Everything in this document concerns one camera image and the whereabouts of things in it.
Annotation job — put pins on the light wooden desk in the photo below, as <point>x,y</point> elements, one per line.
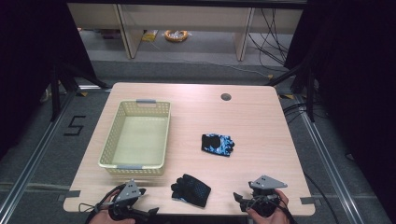
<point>186,18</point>

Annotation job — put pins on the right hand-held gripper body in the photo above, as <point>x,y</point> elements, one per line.
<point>264,199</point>

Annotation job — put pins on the dark curtain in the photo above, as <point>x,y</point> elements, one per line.
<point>358,77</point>
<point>28,46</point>

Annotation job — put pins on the person's left hand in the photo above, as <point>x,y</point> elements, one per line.
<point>102,217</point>

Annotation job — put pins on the black metal stand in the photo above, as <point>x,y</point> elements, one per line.
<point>310,93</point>
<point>56,93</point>

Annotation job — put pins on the black dotted glove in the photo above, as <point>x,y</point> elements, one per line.
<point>191,189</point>

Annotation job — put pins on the yellow plastic basket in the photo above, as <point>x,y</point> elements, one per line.
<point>140,137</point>

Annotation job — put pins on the blue patterned black glove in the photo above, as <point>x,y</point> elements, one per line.
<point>218,144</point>

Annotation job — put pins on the person's right hand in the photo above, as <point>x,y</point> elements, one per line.
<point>274,214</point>

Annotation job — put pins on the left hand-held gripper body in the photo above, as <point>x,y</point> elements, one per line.
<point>127,191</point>

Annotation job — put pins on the grey tape strip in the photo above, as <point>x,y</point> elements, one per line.
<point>307,200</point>
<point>73,193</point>

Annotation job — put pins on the aluminium floor rail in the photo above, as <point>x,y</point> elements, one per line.
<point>327,161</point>
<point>34,155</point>

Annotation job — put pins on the yellow packet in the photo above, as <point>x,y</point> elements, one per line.
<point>149,36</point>

